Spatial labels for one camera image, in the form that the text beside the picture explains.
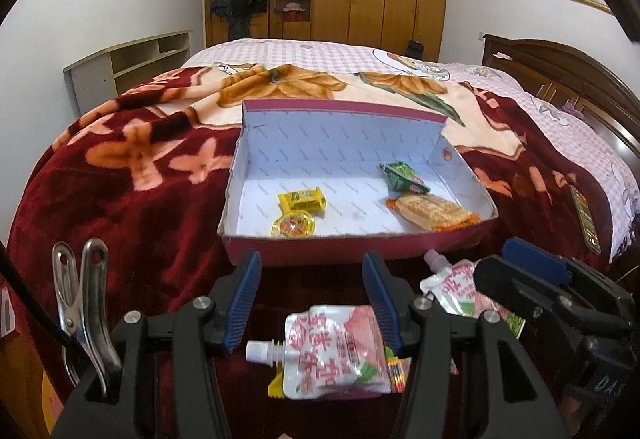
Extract red floral blanket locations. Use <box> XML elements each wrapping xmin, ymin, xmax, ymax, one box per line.
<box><xmin>7</xmin><ymin>63</ymin><xmax>608</xmax><ymax>420</ymax></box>

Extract small green snack packet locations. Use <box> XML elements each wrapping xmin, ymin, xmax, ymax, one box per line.
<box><xmin>378</xmin><ymin>160</ymin><xmax>432</xmax><ymax>195</ymax></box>

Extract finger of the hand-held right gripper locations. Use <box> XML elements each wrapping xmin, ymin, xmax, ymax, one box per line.
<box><xmin>501</xmin><ymin>237</ymin><xmax>626</xmax><ymax>292</ymax></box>
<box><xmin>472</xmin><ymin>255</ymin><xmax>633</xmax><ymax>337</ymax></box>

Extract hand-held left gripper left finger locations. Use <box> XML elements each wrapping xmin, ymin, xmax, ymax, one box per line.
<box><xmin>50</xmin><ymin>249</ymin><xmax>263</xmax><ymax>439</ymax></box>

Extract metal spring clip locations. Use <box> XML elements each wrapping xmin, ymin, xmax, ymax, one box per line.
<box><xmin>52</xmin><ymin>238</ymin><xmax>123</xmax><ymax>400</ymax></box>

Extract black cable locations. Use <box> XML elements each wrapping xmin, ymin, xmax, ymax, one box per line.
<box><xmin>0</xmin><ymin>239</ymin><xmax>71</xmax><ymax>350</ymax></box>

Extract white cardboard box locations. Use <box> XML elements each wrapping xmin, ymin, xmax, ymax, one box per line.
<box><xmin>216</xmin><ymin>99</ymin><xmax>500</xmax><ymax>267</ymax></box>

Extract low white shelf unit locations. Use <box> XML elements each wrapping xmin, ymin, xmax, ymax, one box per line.
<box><xmin>62</xmin><ymin>30</ymin><xmax>193</xmax><ymax>117</ymax></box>

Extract pink white drink pouch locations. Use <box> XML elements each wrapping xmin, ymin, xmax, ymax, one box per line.
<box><xmin>246</xmin><ymin>304</ymin><xmax>393</xmax><ymax>402</ymax></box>
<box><xmin>419</xmin><ymin>249</ymin><xmax>501</xmax><ymax>320</ymax></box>

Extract dark wooden headboard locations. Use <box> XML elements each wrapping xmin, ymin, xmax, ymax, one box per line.
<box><xmin>481</xmin><ymin>33</ymin><xmax>640</xmax><ymax>180</ymax></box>

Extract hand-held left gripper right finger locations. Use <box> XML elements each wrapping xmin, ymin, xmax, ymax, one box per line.
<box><xmin>361</xmin><ymin>251</ymin><xmax>571</xmax><ymax>439</ymax></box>

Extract red pot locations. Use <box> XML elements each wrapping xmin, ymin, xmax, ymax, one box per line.
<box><xmin>277</xmin><ymin>3</ymin><xmax>308</xmax><ymax>22</ymax></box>

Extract yellow lidded jelly cup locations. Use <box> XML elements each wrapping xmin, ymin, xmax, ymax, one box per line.
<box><xmin>271</xmin><ymin>212</ymin><xmax>317</xmax><ymax>238</ymax></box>

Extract orange rice cracker packet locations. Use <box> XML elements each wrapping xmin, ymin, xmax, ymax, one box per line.
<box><xmin>386</xmin><ymin>193</ymin><xmax>482</xmax><ymax>233</ymax></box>

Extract dark rectangular phone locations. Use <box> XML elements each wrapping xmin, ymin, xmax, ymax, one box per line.
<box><xmin>570</xmin><ymin>184</ymin><xmax>601</xmax><ymax>252</ymax></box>

